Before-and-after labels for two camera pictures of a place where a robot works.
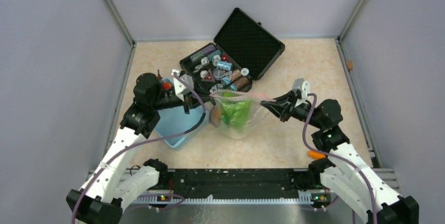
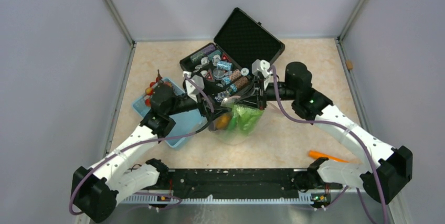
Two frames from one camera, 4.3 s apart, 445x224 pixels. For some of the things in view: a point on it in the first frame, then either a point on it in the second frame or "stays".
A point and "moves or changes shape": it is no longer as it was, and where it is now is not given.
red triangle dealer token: (208, 77) stays
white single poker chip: (244, 71) stays
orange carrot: (316, 155) stays
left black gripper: (186, 105) → (205, 108)
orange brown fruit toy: (215, 113) moves or changes shape
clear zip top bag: (232, 114) moves or changes shape
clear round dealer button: (218, 74) stays
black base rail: (233, 181) stays
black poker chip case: (243, 50) stays
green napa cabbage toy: (235, 114) moves or changes shape
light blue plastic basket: (173, 121) stays
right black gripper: (283, 106) → (261, 88)
